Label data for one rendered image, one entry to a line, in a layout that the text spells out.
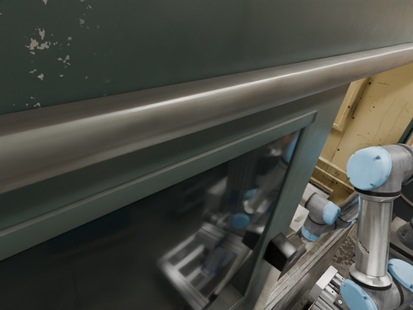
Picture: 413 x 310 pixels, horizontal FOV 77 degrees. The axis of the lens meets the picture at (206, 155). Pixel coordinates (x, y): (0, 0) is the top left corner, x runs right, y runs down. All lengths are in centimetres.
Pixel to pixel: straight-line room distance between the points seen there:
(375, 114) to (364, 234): 106
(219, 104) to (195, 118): 3
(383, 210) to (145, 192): 75
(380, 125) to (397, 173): 102
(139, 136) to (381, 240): 84
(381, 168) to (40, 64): 78
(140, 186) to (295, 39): 25
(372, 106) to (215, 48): 166
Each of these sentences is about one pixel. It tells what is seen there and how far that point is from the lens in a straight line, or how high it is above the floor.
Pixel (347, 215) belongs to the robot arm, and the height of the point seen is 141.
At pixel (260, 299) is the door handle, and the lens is 93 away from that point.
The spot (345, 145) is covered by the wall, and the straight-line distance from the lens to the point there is 199.
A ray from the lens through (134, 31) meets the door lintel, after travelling 21.
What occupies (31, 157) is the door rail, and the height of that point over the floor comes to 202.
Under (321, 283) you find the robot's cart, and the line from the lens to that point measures 129.
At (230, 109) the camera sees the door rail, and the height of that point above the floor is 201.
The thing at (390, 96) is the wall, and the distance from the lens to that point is 183.
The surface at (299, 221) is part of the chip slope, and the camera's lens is 206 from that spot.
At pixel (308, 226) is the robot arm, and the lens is 114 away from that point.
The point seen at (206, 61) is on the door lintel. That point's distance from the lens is 26.
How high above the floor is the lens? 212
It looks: 35 degrees down
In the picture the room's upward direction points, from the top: 7 degrees clockwise
